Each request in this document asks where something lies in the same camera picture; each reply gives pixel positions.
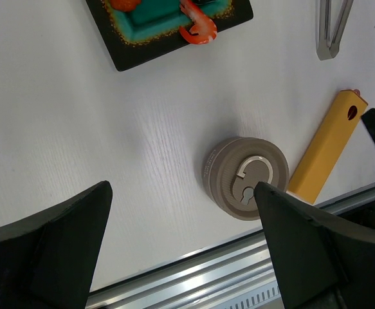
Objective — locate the red crab claw food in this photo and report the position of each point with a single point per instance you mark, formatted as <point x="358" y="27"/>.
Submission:
<point x="124" y="5"/>

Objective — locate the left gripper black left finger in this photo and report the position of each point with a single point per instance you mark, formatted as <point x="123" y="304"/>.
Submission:
<point x="48" y="259"/>

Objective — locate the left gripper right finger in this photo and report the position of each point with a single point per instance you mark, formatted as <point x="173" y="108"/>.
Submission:
<point x="320" y="260"/>

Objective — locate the orange toy shrimp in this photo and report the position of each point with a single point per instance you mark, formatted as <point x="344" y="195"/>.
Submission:
<point x="203" y="30"/>

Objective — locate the black square plate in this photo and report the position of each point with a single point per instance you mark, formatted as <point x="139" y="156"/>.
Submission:
<point x="148" y="32"/>

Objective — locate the metal serving tongs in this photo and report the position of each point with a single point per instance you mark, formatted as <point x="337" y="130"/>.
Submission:
<point x="328" y="45"/>

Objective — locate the yellow wooden block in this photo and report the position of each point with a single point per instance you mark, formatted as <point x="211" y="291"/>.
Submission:
<point x="327" y="145"/>

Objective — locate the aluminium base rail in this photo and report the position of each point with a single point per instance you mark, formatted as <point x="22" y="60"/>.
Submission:
<point x="210" y="279"/>

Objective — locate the slotted white cable duct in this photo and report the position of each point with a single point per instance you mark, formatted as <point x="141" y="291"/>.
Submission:
<point x="254" y="298"/>

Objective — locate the round grey tin lid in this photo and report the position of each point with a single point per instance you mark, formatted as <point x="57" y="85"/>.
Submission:
<point x="235" y="166"/>

